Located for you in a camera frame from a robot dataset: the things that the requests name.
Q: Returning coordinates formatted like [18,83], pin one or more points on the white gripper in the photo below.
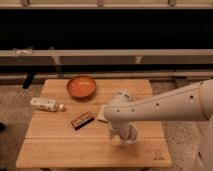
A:
[119,128]

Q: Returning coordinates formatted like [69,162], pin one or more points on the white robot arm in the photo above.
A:
[190,103]

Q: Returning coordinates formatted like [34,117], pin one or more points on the brown chocolate bar box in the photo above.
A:
[82,120]

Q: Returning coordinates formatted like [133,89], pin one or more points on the orange bowl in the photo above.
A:
[81,86]

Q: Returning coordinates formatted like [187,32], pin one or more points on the clear plastic bottle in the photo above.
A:
[46,104]

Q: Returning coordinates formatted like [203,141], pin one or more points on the grey metal rail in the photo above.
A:
[104,57]

